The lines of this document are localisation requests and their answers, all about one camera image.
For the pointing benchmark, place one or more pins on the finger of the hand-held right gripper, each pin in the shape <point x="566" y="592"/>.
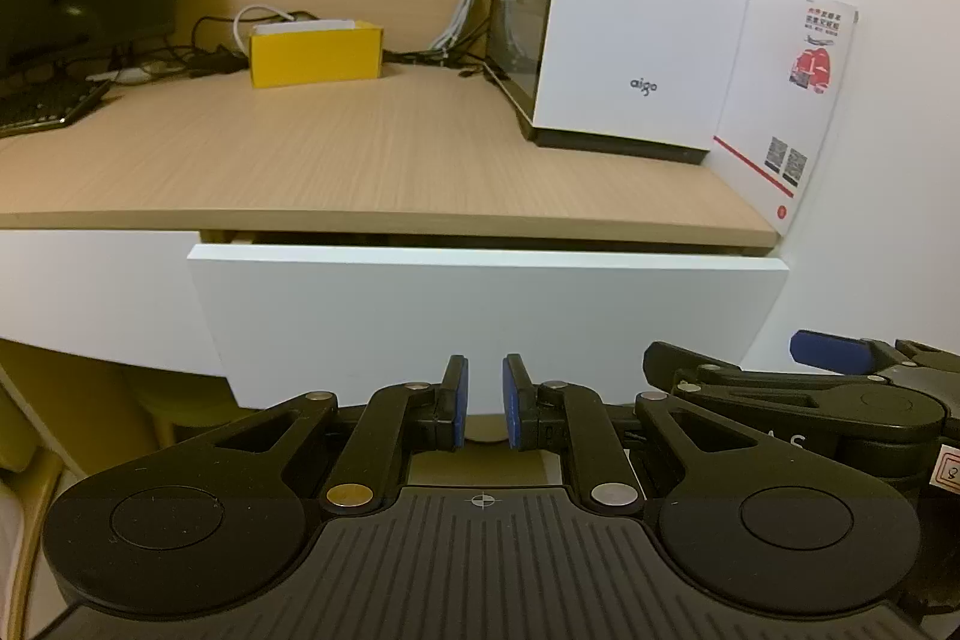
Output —
<point x="832" y="351"/>
<point x="697" y="377"/>

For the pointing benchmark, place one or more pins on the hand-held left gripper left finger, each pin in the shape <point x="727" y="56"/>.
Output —
<point x="459" y="400"/>

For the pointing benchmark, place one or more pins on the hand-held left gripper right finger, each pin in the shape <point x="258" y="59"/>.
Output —
<point x="514" y="400"/>

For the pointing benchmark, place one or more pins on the white drawer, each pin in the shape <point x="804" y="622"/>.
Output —
<point x="450" y="310"/>

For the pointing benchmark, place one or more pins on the white printed leaflet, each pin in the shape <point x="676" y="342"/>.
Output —
<point x="772" y="100"/>

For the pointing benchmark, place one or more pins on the yellow cardboard box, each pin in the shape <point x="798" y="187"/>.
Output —
<point x="315" y="59"/>

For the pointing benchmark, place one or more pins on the white computer case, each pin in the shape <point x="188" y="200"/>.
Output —
<point x="637" y="10"/>

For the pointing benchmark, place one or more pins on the white desk front panel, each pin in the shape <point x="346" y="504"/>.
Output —
<point x="97" y="287"/>

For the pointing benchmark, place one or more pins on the yellow chair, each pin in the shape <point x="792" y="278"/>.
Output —
<point x="75" y="415"/>

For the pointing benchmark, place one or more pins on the white power adapter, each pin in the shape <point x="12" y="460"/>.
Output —
<point x="127" y="76"/>

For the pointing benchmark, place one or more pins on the black keyboard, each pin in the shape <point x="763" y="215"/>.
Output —
<point x="37" y="104"/>

